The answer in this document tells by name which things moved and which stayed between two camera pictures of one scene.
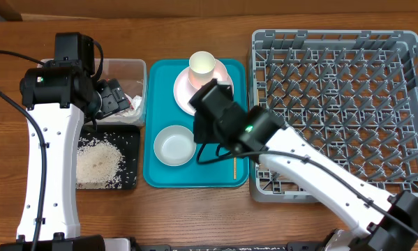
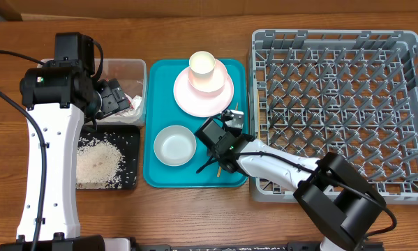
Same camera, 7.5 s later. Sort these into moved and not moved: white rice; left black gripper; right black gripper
Moved: right black gripper
Not moved: left black gripper; white rice
